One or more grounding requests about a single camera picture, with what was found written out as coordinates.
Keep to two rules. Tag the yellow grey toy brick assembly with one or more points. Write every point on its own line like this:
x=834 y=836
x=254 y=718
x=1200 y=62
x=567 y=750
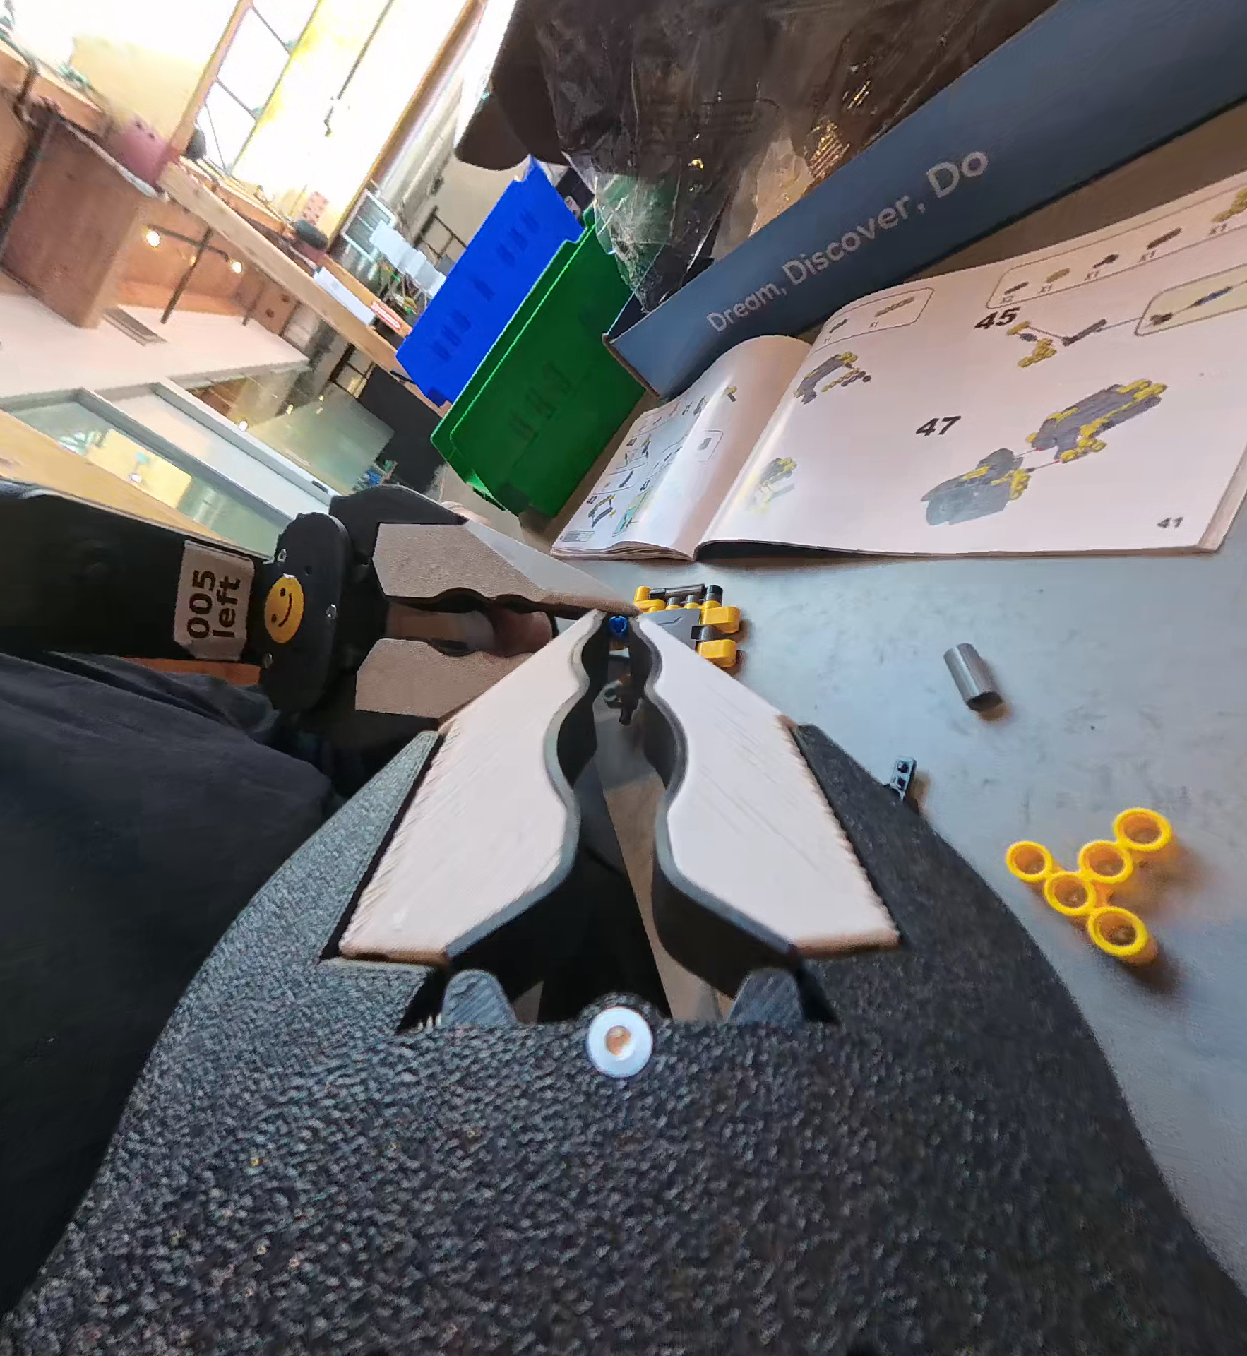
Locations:
x=724 y=620

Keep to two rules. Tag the open instruction booklet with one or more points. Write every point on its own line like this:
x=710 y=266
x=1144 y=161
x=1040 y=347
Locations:
x=898 y=477

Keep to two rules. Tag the wooden wall shelf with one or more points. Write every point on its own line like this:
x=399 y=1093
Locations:
x=62 y=212

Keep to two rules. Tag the dark blue cardboard box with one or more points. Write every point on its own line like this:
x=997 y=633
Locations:
x=846 y=243

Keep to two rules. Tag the blue plastic bin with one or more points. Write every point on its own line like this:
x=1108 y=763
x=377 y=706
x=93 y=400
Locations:
x=487 y=286

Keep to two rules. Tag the plastic bag of toy parts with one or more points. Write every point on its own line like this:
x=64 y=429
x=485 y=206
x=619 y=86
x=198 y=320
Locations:
x=688 y=105

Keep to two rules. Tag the green plastic bin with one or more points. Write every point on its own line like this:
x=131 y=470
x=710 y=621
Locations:
x=539 y=404

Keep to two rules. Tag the small grey toy connector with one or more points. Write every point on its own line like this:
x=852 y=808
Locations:
x=973 y=677

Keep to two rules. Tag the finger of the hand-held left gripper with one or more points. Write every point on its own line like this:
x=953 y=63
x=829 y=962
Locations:
x=421 y=684
x=455 y=557

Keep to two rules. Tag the yellow angled toy liftarm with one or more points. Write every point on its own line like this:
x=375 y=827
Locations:
x=1047 y=883

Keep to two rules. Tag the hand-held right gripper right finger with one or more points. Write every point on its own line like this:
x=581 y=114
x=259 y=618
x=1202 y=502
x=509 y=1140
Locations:
x=772 y=837

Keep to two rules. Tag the person's left hand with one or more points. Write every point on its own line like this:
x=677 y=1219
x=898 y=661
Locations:
x=523 y=633

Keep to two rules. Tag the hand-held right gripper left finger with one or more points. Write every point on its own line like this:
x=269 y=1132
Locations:
x=476 y=837

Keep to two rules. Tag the small black toy connector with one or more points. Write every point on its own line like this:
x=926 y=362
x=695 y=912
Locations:
x=903 y=773

